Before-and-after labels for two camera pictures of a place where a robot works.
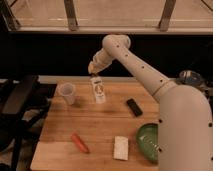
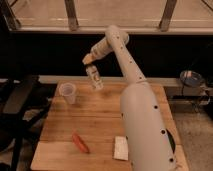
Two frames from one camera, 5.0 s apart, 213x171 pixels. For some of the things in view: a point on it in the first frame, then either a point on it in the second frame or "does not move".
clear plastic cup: [67, 91] does not move
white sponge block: [121, 148] does not move
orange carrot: [79, 142] does not move
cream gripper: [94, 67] → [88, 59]
